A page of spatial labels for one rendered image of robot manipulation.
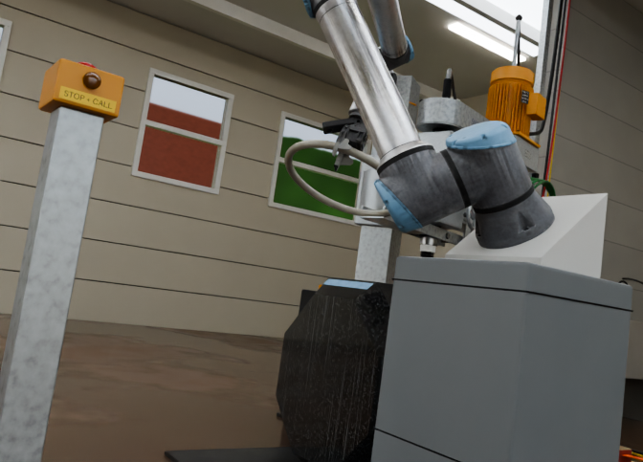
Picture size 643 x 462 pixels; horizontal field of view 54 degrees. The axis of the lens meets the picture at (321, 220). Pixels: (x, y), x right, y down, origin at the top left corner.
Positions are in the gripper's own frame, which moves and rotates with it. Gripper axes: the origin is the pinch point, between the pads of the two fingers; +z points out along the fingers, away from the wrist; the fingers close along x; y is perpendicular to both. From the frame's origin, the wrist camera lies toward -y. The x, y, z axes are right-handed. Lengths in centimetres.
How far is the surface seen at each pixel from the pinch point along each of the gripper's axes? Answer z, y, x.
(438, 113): -67, 21, 49
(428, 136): -58, 19, 57
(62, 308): 91, -10, -81
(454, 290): 51, 53, -50
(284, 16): -390, -250, 382
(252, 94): -368, -316, 530
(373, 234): -41, -3, 141
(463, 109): -75, 30, 53
